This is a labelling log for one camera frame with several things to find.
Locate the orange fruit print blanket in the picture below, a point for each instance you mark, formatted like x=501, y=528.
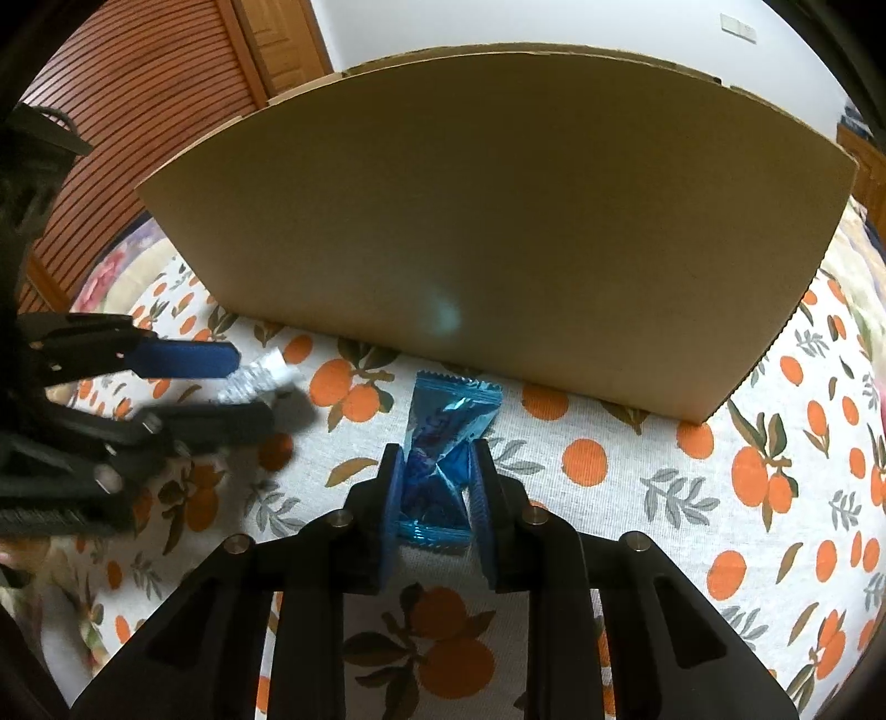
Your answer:
x=623, y=484

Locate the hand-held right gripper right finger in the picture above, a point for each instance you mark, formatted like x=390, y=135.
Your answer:
x=484, y=516

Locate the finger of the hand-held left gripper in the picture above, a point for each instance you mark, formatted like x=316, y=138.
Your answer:
x=221, y=422
x=187, y=360

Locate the pale floral quilt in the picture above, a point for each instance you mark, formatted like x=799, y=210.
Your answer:
x=104, y=277

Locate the brown cardboard box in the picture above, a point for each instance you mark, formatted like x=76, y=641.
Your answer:
x=484, y=228

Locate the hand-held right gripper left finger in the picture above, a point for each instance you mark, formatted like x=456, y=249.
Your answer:
x=391, y=516

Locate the blue candy wrapper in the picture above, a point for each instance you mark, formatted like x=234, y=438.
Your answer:
x=443, y=429

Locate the wooden louvered door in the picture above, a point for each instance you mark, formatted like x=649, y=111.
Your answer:
x=138, y=104

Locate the wooden cabinet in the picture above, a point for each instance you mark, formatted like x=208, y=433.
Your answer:
x=869, y=166

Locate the white wall switch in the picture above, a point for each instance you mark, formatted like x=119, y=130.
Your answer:
x=738, y=24

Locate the silver blue snack packet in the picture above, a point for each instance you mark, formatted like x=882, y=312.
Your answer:
x=259, y=377

